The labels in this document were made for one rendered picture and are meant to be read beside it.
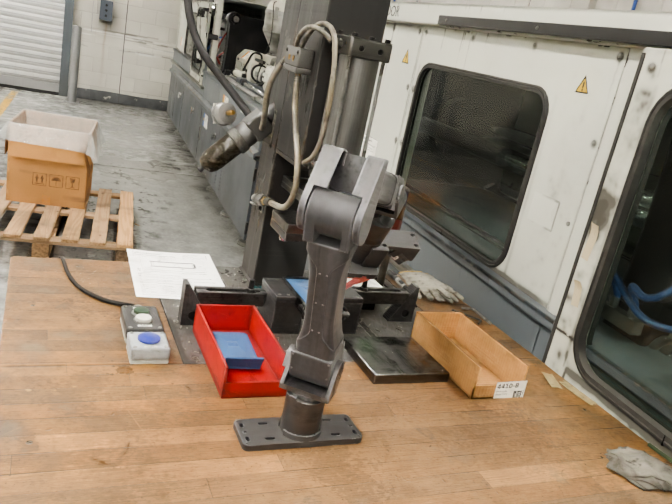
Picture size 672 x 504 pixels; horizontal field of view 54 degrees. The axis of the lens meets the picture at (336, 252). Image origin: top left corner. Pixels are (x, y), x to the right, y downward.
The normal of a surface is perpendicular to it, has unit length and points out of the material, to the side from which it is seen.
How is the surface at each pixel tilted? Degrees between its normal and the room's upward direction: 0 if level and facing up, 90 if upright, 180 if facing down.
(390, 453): 0
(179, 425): 0
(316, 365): 104
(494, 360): 90
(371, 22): 90
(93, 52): 90
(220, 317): 90
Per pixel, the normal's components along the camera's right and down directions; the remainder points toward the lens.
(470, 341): -0.91, -0.06
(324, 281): -0.35, 0.45
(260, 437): 0.19, -0.94
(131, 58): 0.33, 0.34
